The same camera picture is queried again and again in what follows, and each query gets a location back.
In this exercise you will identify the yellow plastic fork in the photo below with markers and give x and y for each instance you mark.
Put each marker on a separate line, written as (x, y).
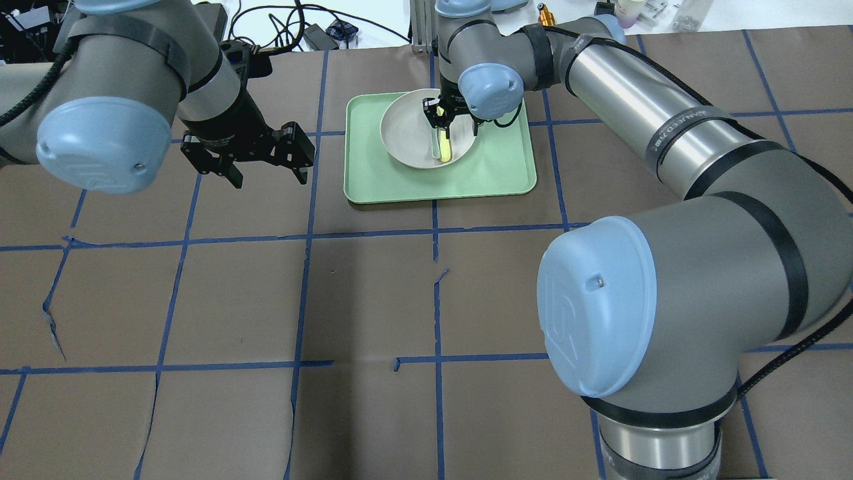
(442, 145)

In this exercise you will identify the aluminium frame post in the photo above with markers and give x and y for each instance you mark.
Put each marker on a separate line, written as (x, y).
(422, 26)

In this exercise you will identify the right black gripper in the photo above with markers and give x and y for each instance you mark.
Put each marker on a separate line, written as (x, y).
(442, 112)

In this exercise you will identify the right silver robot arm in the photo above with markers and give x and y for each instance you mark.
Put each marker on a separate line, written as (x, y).
(660, 318)

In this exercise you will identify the white round plate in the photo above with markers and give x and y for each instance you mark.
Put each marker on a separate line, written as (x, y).
(409, 138)

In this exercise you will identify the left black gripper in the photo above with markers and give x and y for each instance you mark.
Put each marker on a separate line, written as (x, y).
(225, 121)

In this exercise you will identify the light green plastic tray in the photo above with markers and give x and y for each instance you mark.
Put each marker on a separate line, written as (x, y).
(501, 161)

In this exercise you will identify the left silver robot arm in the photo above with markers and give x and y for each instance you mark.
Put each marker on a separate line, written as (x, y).
(100, 115)

